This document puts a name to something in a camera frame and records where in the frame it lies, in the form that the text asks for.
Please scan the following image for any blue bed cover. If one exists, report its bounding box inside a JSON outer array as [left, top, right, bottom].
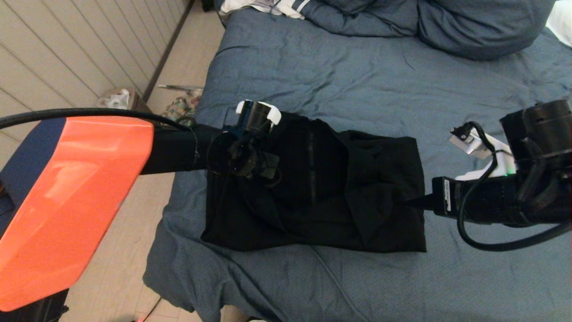
[[143, 9, 572, 322]]

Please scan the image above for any brown trash bin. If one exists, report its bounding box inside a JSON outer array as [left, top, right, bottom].
[[96, 88, 153, 113]]

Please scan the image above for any multicoloured cloth bundle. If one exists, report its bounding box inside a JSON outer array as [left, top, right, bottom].
[[161, 96, 199, 127]]

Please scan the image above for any white pillow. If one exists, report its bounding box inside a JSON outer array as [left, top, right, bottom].
[[546, 0, 572, 49]]

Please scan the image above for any bunched blue duvet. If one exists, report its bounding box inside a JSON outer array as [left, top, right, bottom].
[[302, 0, 557, 62]]

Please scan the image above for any floor cable with red light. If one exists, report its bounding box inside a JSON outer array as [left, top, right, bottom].
[[134, 299, 160, 322]]

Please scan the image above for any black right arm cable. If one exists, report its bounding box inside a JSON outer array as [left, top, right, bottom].
[[456, 123, 572, 252]]

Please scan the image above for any black hoodie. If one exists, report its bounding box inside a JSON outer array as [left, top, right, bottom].
[[201, 112, 427, 254]]

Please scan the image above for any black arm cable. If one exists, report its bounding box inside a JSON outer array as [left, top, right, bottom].
[[0, 107, 193, 133], [456, 123, 572, 252]]

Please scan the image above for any white striped garment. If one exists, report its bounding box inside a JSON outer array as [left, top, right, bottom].
[[219, 0, 313, 21]]

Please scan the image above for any clear plastic bin bag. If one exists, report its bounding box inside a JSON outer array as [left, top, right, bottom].
[[98, 89, 131, 110]]

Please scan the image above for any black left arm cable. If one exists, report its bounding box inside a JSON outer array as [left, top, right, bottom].
[[0, 107, 193, 133]]

